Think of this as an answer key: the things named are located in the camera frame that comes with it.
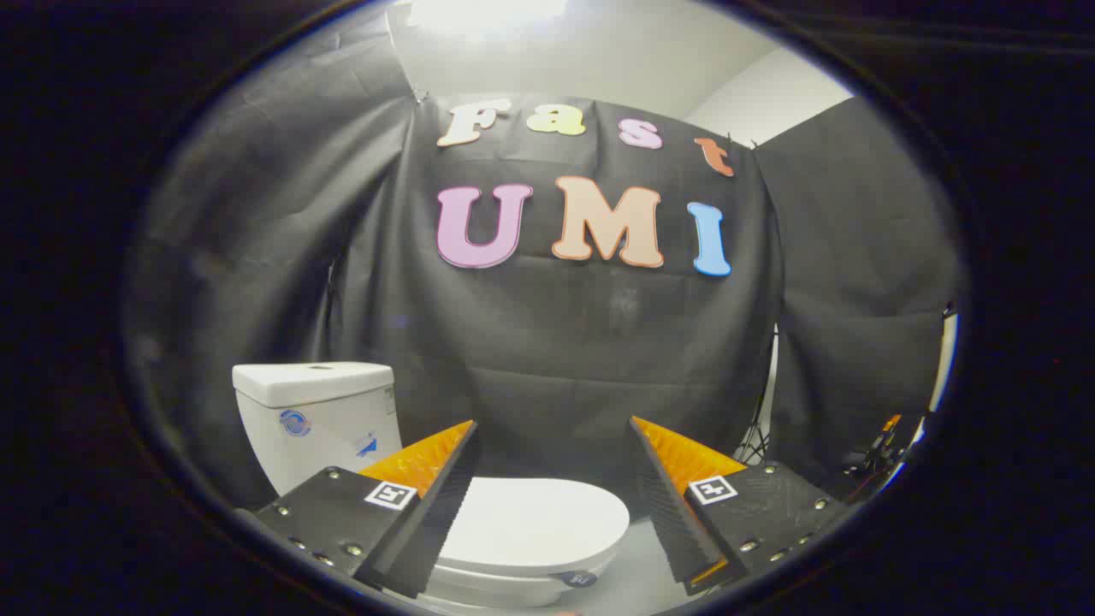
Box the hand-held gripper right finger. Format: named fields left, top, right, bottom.
left=628, top=416, right=849, bottom=597

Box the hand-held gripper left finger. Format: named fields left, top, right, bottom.
left=254, top=419, right=481, bottom=600

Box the white toilet lid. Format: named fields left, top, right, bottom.
left=435, top=477, right=631, bottom=579

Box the black backdrop cloth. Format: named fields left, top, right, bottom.
left=128, top=7, right=969, bottom=514

